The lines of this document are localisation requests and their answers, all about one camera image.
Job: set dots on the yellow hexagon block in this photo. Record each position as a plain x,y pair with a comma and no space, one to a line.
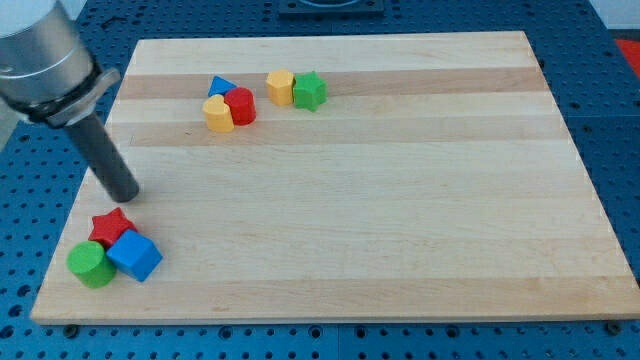
279,84

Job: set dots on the blue cube block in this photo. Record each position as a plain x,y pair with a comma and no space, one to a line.
135,255

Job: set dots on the red cylinder block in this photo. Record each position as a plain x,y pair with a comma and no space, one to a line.
242,105

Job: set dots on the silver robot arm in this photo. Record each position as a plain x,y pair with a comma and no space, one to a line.
47,73

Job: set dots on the light wooden board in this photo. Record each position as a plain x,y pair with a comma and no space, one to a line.
437,183

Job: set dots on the green cylinder block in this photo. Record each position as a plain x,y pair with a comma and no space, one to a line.
88,262

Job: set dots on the green star block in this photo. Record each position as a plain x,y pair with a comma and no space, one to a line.
309,91

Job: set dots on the red object at edge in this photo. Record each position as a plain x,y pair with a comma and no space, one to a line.
631,51

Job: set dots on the blue triangle block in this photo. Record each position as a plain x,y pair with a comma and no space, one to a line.
220,86

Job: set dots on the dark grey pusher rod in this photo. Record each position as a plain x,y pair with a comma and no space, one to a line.
91,139

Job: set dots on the red star block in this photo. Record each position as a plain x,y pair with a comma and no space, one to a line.
108,228

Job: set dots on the yellow heart block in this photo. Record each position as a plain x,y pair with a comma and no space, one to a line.
217,114

